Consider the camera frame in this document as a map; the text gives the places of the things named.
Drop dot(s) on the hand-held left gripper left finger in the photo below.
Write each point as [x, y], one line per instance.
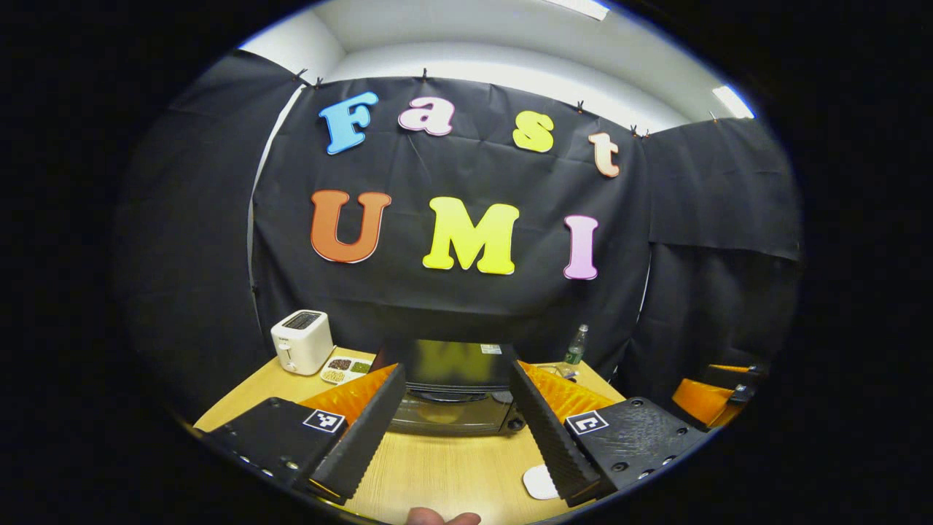
[364, 437]

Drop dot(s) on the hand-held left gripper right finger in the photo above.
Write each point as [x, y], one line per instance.
[550, 437]

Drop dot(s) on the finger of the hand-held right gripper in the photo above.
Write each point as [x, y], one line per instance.
[696, 401]
[747, 375]

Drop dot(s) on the black electric oven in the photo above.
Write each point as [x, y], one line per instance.
[455, 364]

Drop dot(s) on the white plate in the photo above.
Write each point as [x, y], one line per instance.
[539, 483]

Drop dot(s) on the white divided snack tray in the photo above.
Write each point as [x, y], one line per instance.
[342, 368]

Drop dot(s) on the clear plastic water bottle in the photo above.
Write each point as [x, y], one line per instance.
[575, 348]

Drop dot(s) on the white toaster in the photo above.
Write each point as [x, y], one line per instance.
[302, 343]

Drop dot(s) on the black backdrop cloth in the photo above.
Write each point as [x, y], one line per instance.
[204, 240]

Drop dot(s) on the small ceiling light panel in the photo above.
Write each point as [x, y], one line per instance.
[733, 102]

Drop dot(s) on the large ceiling light panel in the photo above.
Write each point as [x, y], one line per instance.
[583, 7]

